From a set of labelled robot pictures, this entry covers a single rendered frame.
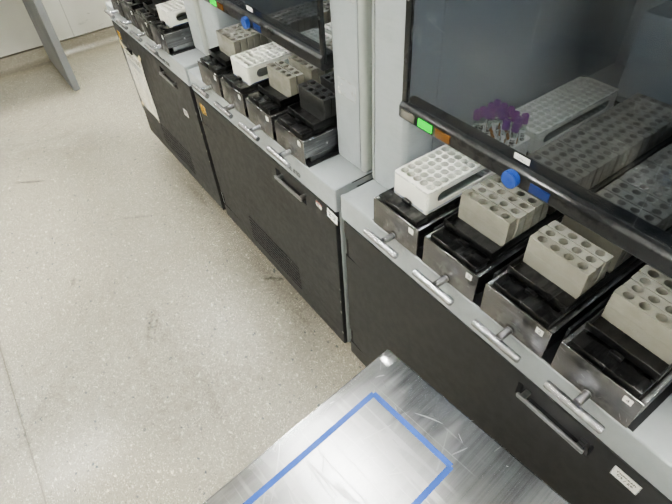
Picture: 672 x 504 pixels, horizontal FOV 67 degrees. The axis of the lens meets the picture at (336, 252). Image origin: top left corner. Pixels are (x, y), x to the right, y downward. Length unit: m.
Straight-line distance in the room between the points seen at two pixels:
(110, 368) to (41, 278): 0.61
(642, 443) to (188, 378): 1.35
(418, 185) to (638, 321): 0.43
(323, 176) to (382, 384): 0.63
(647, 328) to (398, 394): 0.37
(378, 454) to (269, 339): 1.17
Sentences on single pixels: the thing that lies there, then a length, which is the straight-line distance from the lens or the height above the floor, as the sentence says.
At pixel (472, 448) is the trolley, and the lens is 0.73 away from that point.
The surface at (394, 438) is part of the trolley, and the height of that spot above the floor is 0.82.
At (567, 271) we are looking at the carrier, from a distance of 0.89.
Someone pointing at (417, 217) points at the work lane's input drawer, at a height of 0.82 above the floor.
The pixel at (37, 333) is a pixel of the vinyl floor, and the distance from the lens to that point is 2.19.
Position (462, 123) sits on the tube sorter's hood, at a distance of 0.90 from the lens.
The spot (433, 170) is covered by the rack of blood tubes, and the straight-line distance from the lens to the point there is 1.04.
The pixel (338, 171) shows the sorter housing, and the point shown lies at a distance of 1.26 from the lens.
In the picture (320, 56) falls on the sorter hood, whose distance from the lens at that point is 1.18.
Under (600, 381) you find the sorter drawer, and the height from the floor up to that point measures 0.79.
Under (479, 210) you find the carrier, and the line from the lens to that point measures 0.95.
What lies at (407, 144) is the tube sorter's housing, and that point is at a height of 0.89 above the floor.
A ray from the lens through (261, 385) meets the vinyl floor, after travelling 1.74.
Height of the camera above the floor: 1.48
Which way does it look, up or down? 45 degrees down
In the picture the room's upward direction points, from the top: 4 degrees counter-clockwise
